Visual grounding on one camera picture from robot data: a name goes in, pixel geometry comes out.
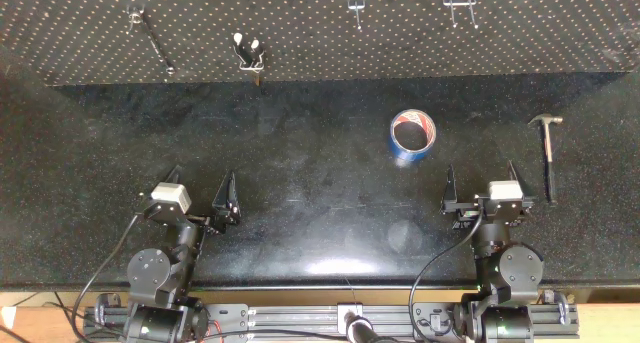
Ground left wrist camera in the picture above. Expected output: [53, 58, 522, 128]
[149, 181, 193, 216]

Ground mounting rail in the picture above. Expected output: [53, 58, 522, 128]
[82, 288, 581, 343]

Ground hammer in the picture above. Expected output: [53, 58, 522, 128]
[527, 112, 565, 208]

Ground black cable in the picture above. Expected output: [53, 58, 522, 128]
[70, 213, 141, 343]
[407, 210, 485, 342]

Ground black pegboard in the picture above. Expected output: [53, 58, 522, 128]
[0, 0, 640, 87]

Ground wrench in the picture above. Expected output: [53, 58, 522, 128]
[127, 10, 177, 76]

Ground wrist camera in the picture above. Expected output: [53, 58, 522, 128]
[149, 181, 193, 216]
[487, 180, 524, 202]

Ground metal hook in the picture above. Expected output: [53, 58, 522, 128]
[124, 2, 146, 34]
[237, 46, 265, 74]
[442, 0, 480, 30]
[347, 0, 366, 33]

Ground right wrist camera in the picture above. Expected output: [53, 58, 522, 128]
[487, 180, 524, 202]

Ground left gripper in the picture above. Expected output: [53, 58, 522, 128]
[135, 164, 242, 235]

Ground black and white pliers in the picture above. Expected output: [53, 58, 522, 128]
[231, 31, 265, 87]

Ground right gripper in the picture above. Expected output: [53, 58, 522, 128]
[439, 160, 536, 230]

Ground roll of blue tape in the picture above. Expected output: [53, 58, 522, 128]
[388, 107, 438, 164]

